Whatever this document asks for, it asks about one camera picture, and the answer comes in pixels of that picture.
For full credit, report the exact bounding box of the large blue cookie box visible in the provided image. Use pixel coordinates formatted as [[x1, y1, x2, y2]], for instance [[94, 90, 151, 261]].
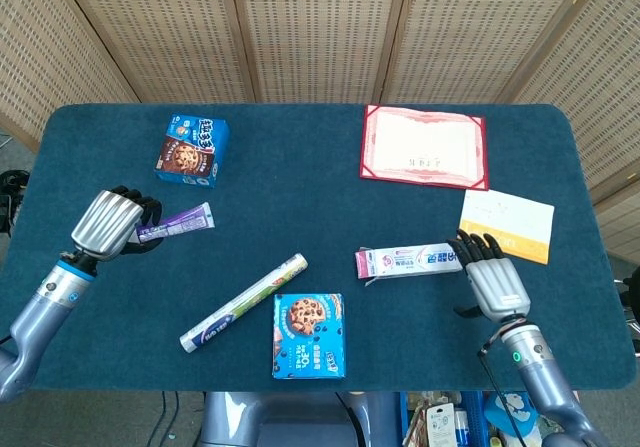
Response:
[[272, 293, 346, 381]]

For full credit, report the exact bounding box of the grey robot torso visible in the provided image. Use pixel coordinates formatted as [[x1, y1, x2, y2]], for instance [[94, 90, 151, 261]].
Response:
[[199, 390, 406, 447]]

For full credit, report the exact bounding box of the teal table cloth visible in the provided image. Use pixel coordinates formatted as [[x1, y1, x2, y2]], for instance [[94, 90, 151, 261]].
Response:
[[0, 102, 637, 393]]

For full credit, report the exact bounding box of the cling film roll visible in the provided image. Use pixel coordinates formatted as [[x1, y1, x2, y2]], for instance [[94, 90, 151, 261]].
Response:
[[179, 252, 309, 354]]

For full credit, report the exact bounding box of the yellow white booklet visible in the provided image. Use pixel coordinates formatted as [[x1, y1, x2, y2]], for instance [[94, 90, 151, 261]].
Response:
[[459, 188, 556, 266]]

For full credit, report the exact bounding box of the purple toothpaste tube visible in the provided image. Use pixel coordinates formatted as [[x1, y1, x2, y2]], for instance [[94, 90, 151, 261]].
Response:
[[135, 202, 216, 245]]

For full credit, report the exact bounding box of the woven wooden folding screen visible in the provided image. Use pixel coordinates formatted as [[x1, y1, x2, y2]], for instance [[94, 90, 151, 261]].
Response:
[[0, 0, 640, 263]]

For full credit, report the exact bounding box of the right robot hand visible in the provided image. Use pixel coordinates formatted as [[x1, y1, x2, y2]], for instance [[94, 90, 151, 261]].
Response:
[[446, 228, 531, 324]]

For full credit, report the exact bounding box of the white packaged card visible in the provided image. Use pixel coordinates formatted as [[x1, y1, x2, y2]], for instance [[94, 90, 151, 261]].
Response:
[[419, 402, 457, 447]]

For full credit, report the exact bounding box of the blue cloud-print item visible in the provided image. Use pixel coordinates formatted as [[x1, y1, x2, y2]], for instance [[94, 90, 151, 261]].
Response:
[[483, 391, 541, 438]]

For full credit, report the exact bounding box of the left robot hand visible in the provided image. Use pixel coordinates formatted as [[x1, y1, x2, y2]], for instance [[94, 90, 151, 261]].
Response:
[[70, 185, 164, 262]]

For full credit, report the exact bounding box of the black equipment beside table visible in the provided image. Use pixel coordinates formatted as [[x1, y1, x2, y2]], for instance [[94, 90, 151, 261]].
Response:
[[0, 169, 29, 238]]

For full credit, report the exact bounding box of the white pink toothpaste box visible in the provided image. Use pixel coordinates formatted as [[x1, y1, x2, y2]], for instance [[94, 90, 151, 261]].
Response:
[[354, 243, 464, 287]]

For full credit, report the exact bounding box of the small blue brown cookie box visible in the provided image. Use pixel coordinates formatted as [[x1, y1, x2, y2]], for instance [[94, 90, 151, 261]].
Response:
[[153, 113, 231, 190]]

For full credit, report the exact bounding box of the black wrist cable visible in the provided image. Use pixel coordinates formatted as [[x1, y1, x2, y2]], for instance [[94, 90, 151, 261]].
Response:
[[477, 349, 524, 447]]

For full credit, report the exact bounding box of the red certificate folder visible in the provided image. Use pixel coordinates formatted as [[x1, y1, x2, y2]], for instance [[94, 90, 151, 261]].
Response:
[[358, 104, 490, 192]]

